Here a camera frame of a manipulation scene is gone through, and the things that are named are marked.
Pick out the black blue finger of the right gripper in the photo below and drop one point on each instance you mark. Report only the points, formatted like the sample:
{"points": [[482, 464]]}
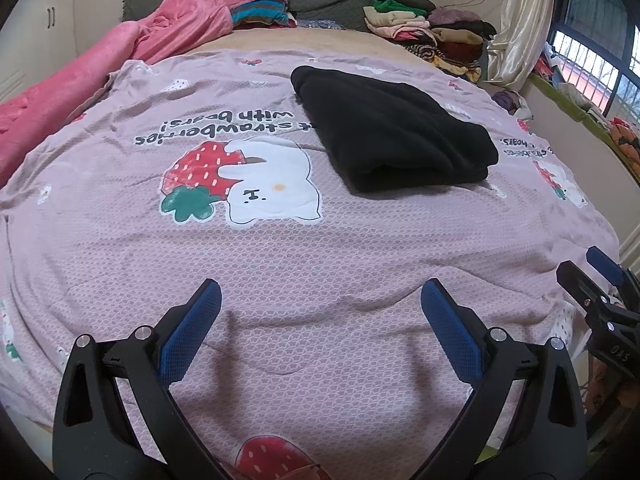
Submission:
{"points": [[582, 289]]}

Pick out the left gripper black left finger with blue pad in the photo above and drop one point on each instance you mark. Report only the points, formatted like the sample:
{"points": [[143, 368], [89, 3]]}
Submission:
{"points": [[92, 434]]}

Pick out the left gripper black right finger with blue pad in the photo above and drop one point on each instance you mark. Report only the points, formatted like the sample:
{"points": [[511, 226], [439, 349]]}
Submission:
{"points": [[523, 418]]}

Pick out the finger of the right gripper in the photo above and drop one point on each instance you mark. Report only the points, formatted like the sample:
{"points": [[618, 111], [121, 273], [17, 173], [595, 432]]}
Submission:
{"points": [[626, 283]]}

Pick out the black garment with orange cuffs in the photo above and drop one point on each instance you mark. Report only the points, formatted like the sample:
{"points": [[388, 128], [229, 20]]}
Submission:
{"points": [[382, 136]]}

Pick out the pile of mixed folded clothes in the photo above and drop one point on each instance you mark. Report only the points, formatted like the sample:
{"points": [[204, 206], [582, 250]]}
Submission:
{"points": [[453, 40]]}

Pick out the striped folded clothes stack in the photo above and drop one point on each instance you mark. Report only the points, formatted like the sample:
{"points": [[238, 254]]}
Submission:
{"points": [[269, 13]]}

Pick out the green windowsill ledge cover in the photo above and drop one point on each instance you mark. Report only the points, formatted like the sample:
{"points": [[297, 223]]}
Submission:
{"points": [[579, 115]]}

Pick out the lilac strawberry print bed sheet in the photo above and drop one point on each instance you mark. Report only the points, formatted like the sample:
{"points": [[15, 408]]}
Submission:
{"points": [[207, 166]]}

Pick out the cream satin curtain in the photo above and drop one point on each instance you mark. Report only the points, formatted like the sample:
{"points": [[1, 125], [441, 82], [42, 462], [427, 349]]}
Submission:
{"points": [[514, 51]]}

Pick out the beige mattress pad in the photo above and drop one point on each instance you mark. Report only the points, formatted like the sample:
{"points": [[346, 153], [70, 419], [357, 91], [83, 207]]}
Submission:
{"points": [[311, 40]]}

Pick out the white wardrobe doors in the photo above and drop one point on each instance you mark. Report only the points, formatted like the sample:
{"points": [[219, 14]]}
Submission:
{"points": [[37, 39]]}

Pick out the pink plush blanket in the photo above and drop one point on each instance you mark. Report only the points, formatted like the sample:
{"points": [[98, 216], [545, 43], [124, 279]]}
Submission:
{"points": [[176, 26]]}

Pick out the window with dark frame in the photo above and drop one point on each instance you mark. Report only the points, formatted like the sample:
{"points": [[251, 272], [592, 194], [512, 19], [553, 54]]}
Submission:
{"points": [[598, 46]]}

